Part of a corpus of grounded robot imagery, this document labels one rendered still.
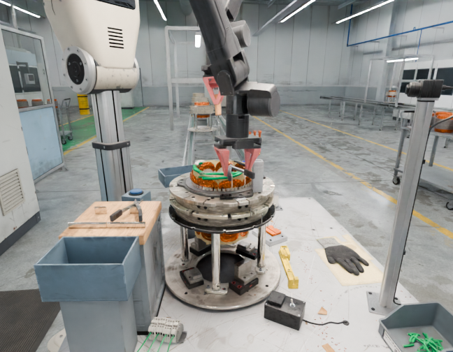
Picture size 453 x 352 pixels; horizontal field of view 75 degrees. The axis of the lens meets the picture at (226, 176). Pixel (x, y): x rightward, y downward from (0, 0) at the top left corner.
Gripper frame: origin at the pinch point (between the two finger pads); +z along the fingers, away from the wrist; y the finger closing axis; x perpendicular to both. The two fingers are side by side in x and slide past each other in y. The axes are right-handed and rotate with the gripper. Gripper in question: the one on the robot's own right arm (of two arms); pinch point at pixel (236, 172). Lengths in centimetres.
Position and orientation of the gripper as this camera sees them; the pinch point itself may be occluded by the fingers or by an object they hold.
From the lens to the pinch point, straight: 75.7
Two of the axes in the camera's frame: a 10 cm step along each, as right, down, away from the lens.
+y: 9.5, -0.8, 3.0
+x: -3.1, -2.6, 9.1
